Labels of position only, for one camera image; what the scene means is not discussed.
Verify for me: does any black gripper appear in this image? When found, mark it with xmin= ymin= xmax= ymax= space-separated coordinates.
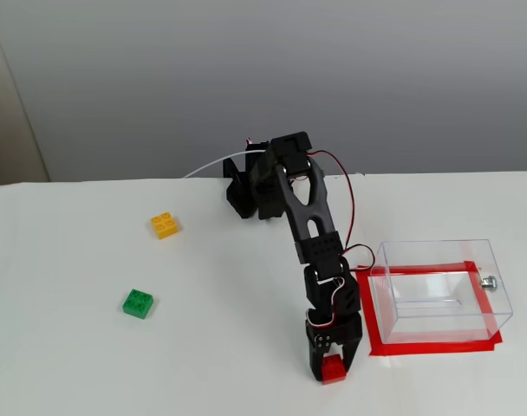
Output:
xmin=305 ymin=308 xmax=363 ymax=383

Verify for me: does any black table clamp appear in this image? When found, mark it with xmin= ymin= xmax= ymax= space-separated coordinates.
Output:
xmin=222 ymin=156 xmax=250 ymax=196

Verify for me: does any red lego brick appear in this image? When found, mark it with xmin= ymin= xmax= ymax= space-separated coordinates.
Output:
xmin=320 ymin=354 xmax=348 ymax=386

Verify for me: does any white cable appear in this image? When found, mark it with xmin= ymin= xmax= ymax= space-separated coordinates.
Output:
xmin=183 ymin=149 xmax=269 ymax=179

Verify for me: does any transparent plastic box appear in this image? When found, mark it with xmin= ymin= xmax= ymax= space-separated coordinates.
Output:
xmin=367 ymin=237 xmax=514 ymax=347

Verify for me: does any metal box lock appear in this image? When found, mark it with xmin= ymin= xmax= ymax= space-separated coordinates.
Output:
xmin=477 ymin=268 xmax=499 ymax=292

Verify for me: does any yellow lego brick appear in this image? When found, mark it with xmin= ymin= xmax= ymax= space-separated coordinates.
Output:
xmin=150 ymin=211 xmax=181 ymax=241

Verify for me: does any green lego brick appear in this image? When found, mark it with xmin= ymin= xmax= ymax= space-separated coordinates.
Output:
xmin=121 ymin=288 xmax=155 ymax=321

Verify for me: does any red tape frame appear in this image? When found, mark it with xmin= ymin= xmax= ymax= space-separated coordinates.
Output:
xmin=354 ymin=260 xmax=504 ymax=358

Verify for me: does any red white black servo wire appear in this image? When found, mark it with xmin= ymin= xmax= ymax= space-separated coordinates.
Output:
xmin=305 ymin=276 xmax=348 ymax=331
xmin=289 ymin=149 xmax=377 ymax=272

